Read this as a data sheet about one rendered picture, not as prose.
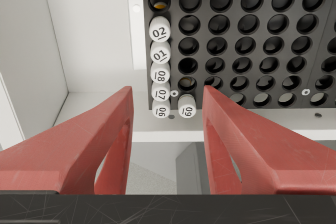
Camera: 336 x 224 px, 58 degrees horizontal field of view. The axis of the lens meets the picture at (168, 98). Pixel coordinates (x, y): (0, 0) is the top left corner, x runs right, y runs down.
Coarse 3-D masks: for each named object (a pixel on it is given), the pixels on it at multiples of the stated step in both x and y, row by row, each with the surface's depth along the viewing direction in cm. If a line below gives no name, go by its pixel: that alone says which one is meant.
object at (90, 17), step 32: (64, 0) 24; (96, 0) 24; (64, 32) 25; (96, 32) 25; (128, 32) 25; (64, 64) 27; (96, 64) 27; (128, 64) 27; (96, 96) 28; (256, 96) 28; (288, 96) 28; (320, 96) 28; (160, 128) 24; (192, 128) 24; (288, 128) 24; (320, 128) 24
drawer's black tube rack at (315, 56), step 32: (160, 0) 20; (192, 0) 20; (224, 0) 20; (256, 0) 20; (288, 0) 18; (320, 0) 18; (192, 32) 19; (224, 32) 19; (256, 32) 19; (288, 32) 19; (320, 32) 19; (192, 64) 23; (224, 64) 20; (256, 64) 20; (288, 64) 23; (320, 64) 20
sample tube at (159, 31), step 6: (156, 6) 20; (162, 6) 20; (156, 18) 18; (162, 18) 18; (150, 24) 18; (156, 24) 17; (162, 24) 17; (168, 24) 18; (150, 30) 17; (156, 30) 17; (162, 30) 17; (168, 30) 17; (150, 36) 18; (156, 36) 18; (162, 36) 18; (168, 36) 18
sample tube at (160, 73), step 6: (156, 66) 19; (162, 66) 19; (168, 66) 20; (150, 72) 19; (156, 72) 19; (162, 72) 19; (168, 72) 19; (156, 78) 19; (162, 78) 19; (168, 78) 19
